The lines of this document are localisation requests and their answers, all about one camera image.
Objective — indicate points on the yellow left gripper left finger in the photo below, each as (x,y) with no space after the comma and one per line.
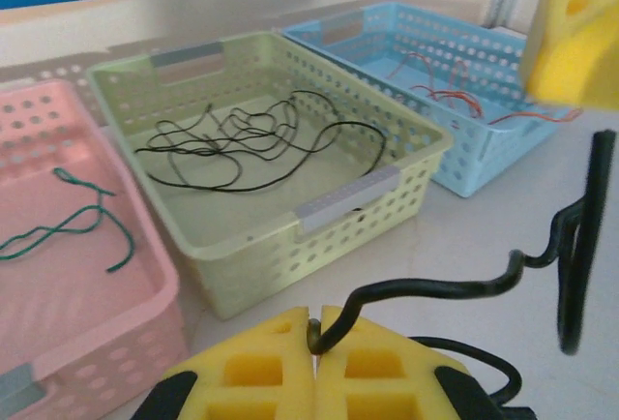
(251,386)

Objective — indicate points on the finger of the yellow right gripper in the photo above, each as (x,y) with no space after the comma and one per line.
(575,52)

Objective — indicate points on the pink perforated plastic basket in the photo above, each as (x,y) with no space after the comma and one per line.
(72,294)

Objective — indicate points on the green perforated plastic basket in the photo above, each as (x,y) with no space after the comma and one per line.
(290,202)

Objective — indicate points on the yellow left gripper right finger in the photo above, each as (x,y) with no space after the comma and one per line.
(387,391)

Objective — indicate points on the blue perforated plastic basket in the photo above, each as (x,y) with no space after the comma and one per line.
(483,158)

